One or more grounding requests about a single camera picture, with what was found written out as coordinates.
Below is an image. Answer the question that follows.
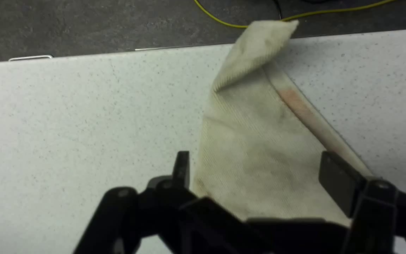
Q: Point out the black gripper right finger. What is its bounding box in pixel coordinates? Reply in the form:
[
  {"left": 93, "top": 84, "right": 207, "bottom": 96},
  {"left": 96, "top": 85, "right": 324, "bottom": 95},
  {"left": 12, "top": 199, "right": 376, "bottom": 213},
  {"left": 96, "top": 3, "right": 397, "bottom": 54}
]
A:
[{"left": 318, "top": 150, "right": 406, "bottom": 254}]

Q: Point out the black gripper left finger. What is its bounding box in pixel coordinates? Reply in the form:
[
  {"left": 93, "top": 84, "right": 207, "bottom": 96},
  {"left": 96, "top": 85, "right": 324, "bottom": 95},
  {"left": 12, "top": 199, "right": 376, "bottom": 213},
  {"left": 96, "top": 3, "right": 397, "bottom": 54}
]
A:
[{"left": 73, "top": 150, "right": 279, "bottom": 254}]

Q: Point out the stained white towel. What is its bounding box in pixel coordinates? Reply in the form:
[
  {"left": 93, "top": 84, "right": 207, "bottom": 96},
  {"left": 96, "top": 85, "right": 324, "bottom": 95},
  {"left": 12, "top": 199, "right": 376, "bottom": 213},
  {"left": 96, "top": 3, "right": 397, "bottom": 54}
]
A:
[{"left": 190, "top": 19, "right": 376, "bottom": 227}]

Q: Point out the silver drawer handle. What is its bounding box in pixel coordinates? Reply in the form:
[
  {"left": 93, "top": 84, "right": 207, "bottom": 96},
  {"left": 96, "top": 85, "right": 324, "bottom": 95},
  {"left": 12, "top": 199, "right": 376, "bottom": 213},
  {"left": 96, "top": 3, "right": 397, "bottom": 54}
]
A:
[{"left": 7, "top": 54, "right": 53, "bottom": 64}]

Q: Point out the yellow floor cable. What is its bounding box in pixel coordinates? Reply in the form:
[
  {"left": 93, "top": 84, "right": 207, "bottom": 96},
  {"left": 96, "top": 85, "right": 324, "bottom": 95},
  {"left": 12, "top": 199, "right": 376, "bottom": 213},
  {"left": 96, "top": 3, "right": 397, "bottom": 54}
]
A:
[{"left": 193, "top": 0, "right": 397, "bottom": 31}]

